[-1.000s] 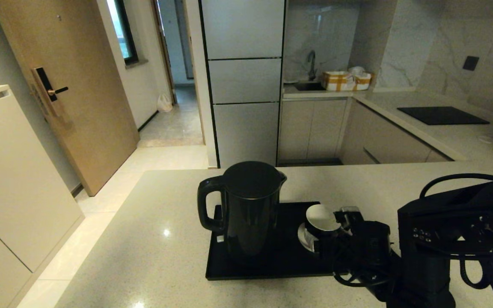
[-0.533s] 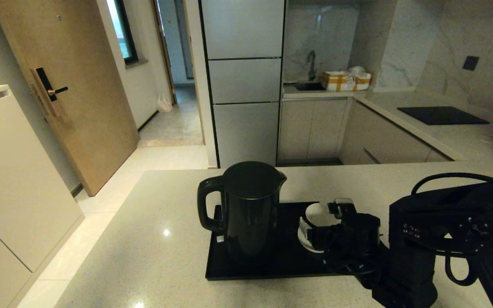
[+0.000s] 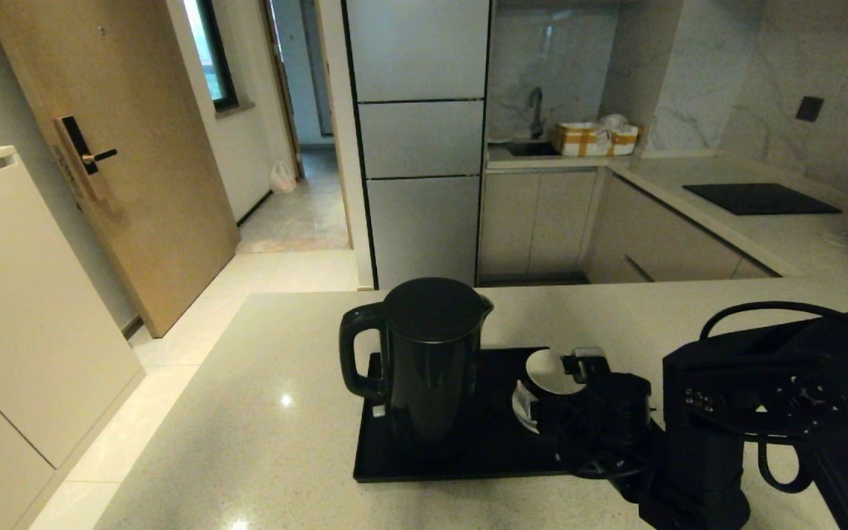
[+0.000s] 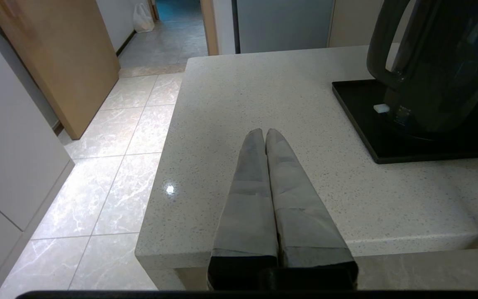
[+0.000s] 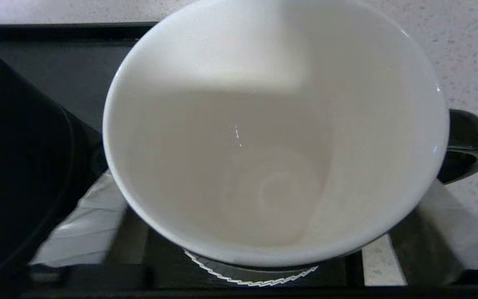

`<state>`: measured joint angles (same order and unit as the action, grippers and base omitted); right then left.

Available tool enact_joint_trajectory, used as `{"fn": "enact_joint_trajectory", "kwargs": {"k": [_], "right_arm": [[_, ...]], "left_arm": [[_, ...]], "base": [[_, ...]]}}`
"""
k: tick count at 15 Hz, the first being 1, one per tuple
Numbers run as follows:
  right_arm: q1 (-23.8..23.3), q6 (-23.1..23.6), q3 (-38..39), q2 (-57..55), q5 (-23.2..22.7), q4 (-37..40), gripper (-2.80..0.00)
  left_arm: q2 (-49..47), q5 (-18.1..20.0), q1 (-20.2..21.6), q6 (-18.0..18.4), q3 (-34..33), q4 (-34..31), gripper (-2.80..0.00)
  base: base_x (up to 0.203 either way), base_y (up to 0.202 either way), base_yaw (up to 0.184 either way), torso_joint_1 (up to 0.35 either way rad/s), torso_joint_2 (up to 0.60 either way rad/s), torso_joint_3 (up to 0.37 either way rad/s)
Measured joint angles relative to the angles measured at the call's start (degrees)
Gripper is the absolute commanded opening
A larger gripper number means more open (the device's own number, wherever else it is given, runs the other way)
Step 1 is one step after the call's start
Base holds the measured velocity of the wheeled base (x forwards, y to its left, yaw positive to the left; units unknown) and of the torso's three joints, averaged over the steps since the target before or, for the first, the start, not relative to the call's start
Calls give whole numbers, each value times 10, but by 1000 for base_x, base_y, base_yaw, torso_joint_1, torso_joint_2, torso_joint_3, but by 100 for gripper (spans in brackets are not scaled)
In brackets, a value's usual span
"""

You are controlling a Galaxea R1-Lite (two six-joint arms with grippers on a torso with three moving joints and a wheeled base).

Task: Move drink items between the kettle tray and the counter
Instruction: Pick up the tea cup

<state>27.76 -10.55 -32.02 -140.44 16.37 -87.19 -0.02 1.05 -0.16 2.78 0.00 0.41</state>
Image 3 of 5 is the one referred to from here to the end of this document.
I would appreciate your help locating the silver refrigerator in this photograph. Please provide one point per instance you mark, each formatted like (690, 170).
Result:
(420, 147)

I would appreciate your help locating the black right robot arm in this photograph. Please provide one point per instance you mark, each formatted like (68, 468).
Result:
(718, 442)

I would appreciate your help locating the black wall socket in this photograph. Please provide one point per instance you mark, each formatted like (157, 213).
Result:
(809, 109)

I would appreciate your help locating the black mug white inside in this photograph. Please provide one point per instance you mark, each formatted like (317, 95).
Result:
(553, 372)

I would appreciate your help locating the white round saucer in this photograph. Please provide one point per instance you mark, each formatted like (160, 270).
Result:
(521, 411)

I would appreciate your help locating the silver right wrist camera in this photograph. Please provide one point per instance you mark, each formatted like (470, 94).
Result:
(587, 361)

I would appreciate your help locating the white tall cabinet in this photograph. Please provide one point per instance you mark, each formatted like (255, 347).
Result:
(19, 309)

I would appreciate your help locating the cardboard box yellow tape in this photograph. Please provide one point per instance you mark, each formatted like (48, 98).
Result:
(577, 140)

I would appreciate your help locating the light wooden door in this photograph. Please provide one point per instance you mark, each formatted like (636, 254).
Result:
(137, 147)

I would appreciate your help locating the metal sink faucet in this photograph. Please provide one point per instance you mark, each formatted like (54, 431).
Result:
(536, 109)

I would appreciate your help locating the black induction cooktop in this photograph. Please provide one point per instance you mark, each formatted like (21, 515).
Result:
(759, 198)

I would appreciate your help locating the white plastic bag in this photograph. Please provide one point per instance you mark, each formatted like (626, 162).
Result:
(283, 179)

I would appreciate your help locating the beige kitchen base cabinets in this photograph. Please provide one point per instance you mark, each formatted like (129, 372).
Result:
(542, 221)

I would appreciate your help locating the black rectangular serving tray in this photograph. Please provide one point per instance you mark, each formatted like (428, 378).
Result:
(483, 456)

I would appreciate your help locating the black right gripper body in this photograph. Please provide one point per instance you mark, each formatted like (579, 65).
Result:
(608, 427)

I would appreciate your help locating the dark kitchen sink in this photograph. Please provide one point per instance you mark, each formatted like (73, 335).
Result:
(531, 149)

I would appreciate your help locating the black electric kettle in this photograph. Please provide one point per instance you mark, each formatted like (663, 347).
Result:
(431, 361)

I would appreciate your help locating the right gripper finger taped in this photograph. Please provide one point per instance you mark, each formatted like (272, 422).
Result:
(548, 423)

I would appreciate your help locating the dark framed window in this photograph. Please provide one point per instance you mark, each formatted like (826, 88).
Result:
(212, 51)

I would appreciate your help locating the cardboard box with white bag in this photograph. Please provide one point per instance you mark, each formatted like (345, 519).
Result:
(621, 137)

